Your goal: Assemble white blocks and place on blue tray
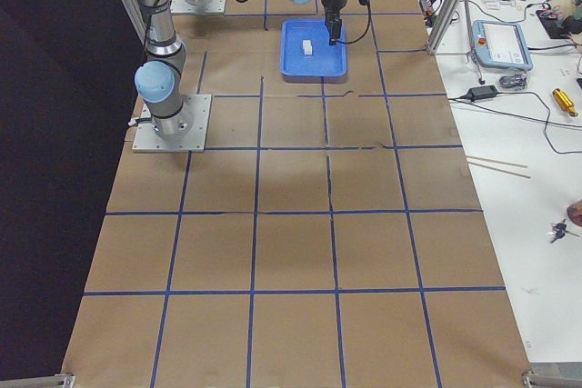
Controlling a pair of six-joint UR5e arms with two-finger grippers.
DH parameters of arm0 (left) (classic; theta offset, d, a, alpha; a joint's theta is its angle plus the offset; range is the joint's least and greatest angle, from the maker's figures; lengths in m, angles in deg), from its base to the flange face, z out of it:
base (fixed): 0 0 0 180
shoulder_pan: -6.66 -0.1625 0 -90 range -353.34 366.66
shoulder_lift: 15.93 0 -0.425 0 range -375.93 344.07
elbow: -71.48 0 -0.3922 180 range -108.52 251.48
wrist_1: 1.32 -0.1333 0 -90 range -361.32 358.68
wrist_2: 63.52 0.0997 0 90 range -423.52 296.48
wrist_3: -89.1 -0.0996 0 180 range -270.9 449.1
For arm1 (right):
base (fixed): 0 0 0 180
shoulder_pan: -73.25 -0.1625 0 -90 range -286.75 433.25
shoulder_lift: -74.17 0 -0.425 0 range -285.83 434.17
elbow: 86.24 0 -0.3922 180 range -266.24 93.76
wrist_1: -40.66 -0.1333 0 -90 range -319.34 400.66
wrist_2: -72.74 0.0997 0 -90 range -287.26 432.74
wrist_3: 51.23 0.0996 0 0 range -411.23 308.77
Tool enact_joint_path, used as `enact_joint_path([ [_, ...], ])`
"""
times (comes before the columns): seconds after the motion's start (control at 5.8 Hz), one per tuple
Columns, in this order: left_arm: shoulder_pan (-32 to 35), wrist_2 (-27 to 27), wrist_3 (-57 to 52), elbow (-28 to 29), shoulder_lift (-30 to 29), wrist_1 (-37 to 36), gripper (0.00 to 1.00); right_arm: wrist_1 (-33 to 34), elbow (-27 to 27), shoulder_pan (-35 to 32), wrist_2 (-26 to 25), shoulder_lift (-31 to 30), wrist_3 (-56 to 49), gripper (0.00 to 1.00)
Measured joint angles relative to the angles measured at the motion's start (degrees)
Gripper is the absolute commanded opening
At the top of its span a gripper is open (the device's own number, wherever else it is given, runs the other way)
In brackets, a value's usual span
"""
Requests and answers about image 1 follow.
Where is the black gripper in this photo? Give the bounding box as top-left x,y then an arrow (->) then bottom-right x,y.
322,0 -> 347,45

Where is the blue plastic tray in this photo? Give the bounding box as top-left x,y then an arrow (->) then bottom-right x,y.
279,19 -> 347,83

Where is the black power adapter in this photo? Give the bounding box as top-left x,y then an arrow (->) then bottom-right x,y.
467,85 -> 498,102

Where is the teach pendant tablet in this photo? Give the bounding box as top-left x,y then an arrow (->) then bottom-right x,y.
471,20 -> 533,72

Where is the bunch of keys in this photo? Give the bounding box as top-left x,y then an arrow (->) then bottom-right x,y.
548,219 -> 578,244

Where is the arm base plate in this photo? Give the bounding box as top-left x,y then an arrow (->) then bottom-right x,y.
132,95 -> 212,153
170,0 -> 226,15

